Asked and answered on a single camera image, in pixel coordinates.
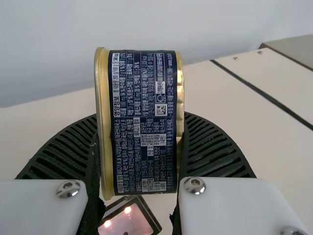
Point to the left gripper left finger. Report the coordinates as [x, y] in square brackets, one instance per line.
[61, 151]

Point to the rectangular tin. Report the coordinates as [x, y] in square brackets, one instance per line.
[139, 117]

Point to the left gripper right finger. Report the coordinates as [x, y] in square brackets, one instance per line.
[215, 156]

